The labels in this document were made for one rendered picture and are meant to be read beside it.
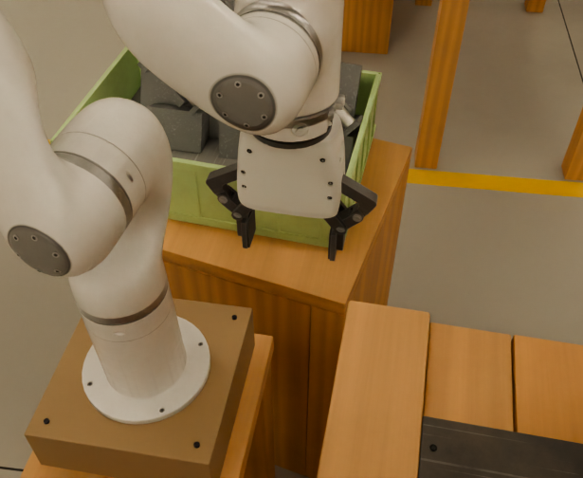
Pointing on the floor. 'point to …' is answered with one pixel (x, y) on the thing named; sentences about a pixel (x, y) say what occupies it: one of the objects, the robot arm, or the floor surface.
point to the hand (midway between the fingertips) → (291, 239)
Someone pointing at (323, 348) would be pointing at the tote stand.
